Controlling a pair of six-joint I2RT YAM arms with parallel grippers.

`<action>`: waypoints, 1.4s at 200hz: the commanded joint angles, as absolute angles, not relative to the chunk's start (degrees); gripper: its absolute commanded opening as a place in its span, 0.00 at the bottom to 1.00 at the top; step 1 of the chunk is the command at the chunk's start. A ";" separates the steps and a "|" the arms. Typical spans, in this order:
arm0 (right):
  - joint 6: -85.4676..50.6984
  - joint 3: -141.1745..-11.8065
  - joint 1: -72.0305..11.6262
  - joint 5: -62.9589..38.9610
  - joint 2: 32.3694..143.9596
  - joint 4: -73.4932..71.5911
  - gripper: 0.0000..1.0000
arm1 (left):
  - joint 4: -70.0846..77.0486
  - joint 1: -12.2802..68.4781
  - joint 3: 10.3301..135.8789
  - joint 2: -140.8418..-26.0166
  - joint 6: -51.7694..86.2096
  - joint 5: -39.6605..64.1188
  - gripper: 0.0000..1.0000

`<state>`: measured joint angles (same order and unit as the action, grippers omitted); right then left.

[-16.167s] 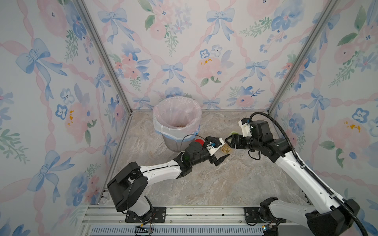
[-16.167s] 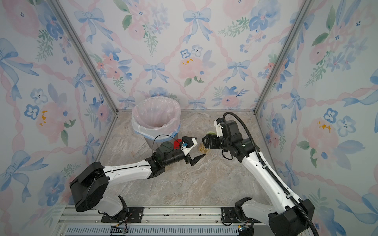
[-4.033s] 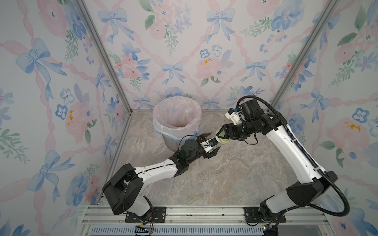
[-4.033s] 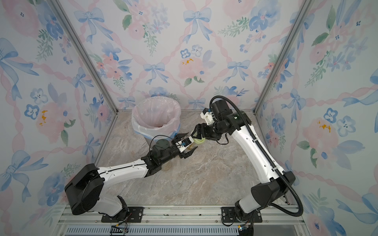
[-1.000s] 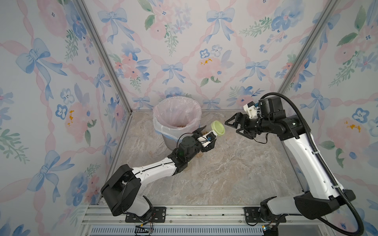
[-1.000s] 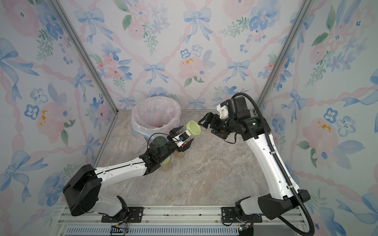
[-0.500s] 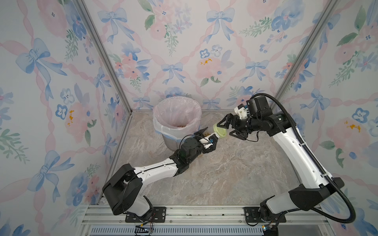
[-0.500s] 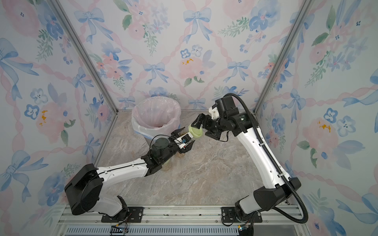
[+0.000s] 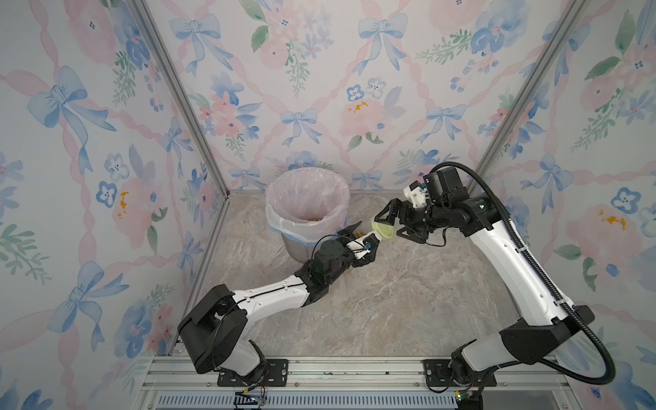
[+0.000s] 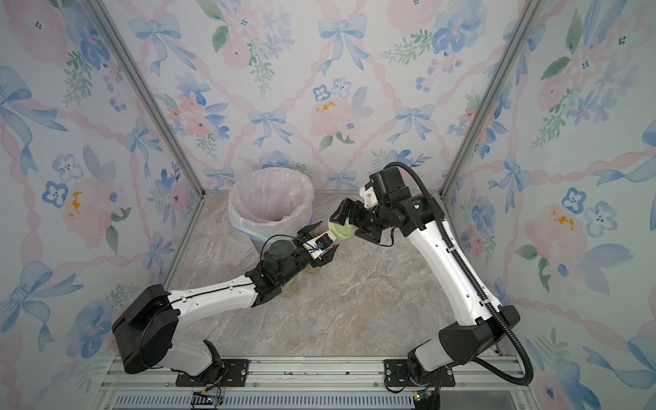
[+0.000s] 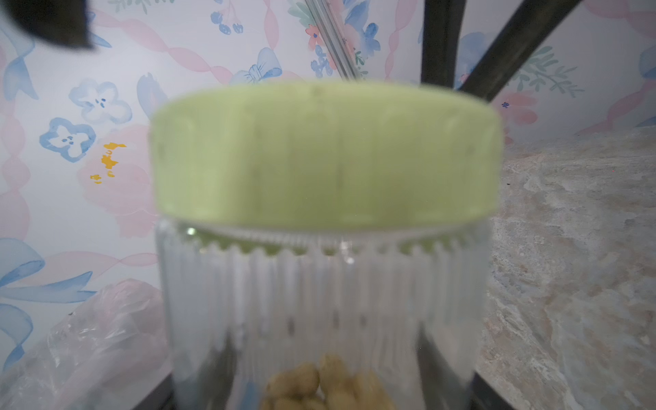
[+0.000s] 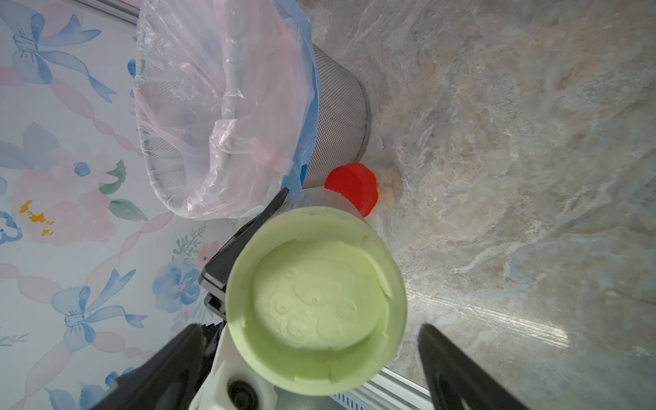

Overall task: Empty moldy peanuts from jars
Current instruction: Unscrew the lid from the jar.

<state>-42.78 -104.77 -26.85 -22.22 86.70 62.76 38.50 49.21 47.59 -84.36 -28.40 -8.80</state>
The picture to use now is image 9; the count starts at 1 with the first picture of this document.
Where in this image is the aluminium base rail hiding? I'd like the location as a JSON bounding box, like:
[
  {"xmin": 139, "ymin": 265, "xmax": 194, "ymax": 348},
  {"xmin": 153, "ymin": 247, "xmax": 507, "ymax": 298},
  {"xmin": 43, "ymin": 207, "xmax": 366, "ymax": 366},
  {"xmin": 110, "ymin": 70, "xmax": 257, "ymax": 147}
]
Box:
[{"xmin": 134, "ymin": 355, "xmax": 582, "ymax": 409}]

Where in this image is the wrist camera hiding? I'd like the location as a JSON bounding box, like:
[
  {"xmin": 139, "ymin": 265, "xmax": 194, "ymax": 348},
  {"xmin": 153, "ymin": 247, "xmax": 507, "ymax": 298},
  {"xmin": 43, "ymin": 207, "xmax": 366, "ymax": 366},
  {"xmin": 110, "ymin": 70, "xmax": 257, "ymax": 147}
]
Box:
[
  {"xmin": 403, "ymin": 180, "xmax": 430, "ymax": 209},
  {"xmin": 347, "ymin": 233, "xmax": 379, "ymax": 260}
]

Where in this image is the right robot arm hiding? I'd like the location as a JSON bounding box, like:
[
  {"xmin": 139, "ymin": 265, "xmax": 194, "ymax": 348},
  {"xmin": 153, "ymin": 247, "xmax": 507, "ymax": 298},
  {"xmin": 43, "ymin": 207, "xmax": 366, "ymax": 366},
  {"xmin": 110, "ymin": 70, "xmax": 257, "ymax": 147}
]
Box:
[{"xmin": 373, "ymin": 194, "xmax": 605, "ymax": 384}]

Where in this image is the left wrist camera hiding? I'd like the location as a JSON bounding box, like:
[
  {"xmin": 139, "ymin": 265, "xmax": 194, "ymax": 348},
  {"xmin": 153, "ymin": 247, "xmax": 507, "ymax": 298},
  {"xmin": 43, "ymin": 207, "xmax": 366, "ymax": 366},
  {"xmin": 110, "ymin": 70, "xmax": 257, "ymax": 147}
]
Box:
[{"xmin": 347, "ymin": 233, "xmax": 379, "ymax": 260}]

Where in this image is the aluminium corner post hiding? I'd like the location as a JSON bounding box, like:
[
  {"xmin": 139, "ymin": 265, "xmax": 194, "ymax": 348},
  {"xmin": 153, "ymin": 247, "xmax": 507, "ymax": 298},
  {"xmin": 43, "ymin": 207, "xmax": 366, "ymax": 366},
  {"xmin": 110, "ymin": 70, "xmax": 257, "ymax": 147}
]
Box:
[
  {"xmin": 127, "ymin": 0, "xmax": 230, "ymax": 198},
  {"xmin": 476, "ymin": 0, "xmax": 589, "ymax": 178}
]

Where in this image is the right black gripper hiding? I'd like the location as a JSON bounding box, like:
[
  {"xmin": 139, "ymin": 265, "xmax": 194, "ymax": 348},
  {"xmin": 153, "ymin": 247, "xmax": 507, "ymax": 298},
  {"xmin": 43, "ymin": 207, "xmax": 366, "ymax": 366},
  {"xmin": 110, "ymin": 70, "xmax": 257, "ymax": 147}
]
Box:
[{"xmin": 374, "ymin": 197, "xmax": 448, "ymax": 241}]

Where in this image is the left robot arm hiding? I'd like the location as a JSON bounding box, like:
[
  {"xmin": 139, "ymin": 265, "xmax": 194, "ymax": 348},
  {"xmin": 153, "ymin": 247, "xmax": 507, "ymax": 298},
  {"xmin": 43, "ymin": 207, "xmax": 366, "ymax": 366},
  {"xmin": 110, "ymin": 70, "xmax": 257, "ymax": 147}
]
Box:
[{"xmin": 178, "ymin": 224, "xmax": 383, "ymax": 383}]

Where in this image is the green lid jar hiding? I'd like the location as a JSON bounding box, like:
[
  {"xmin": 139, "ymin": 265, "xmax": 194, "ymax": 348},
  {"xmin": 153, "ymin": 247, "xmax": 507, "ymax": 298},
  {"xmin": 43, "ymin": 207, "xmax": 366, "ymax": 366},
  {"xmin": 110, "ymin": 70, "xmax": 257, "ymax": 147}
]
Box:
[{"xmin": 356, "ymin": 218, "xmax": 396, "ymax": 243}]

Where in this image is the thin black left cable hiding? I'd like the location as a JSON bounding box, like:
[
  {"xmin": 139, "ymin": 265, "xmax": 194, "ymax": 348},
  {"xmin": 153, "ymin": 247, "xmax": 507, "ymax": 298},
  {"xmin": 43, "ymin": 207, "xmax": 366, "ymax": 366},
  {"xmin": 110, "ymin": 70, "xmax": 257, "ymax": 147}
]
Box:
[{"xmin": 311, "ymin": 233, "xmax": 350, "ymax": 268}]

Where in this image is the right aluminium corner post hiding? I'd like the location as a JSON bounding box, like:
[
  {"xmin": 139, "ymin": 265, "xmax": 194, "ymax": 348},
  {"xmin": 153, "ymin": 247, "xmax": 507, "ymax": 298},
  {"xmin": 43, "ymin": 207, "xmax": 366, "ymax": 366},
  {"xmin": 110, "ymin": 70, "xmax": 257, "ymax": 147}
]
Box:
[{"xmin": 476, "ymin": 0, "xmax": 589, "ymax": 178}]

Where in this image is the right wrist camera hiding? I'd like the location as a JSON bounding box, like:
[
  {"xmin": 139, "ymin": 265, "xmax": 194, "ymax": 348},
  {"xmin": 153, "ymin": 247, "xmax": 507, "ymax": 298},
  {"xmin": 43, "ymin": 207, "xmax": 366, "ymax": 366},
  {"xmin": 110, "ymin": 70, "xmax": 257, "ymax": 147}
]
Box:
[{"xmin": 403, "ymin": 180, "xmax": 430, "ymax": 209}]

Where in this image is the left aluminium corner post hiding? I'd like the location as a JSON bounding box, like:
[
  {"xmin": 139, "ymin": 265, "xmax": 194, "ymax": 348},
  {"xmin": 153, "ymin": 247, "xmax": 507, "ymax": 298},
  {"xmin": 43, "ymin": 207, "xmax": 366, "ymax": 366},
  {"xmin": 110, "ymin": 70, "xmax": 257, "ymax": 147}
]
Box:
[{"xmin": 127, "ymin": 0, "xmax": 230, "ymax": 198}]

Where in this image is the black corrugated cable conduit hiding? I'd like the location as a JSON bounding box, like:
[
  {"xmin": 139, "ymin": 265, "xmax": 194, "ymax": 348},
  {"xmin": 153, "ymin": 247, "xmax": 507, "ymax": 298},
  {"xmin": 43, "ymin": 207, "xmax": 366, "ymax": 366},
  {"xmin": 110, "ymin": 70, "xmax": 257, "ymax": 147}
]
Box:
[{"xmin": 429, "ymin": 161, "xmax": 617, "ymax": 386}]

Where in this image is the grey mesh trash bin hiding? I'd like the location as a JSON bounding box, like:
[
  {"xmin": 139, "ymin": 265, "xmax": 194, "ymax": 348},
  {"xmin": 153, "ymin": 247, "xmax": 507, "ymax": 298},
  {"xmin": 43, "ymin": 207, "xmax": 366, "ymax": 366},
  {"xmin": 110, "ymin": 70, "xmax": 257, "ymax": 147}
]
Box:
[{"xmin": 281, "ymin": 232, "xmax": 337, "ymax": 262}]

